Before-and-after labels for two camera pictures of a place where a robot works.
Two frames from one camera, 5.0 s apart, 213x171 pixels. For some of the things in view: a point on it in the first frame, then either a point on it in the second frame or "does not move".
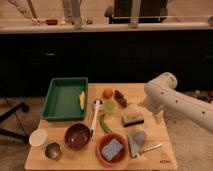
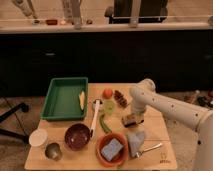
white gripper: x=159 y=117 to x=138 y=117
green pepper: x=104 y=125 does not move
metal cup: x=53 y=151 does not move
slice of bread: x=131 y=119 does not move
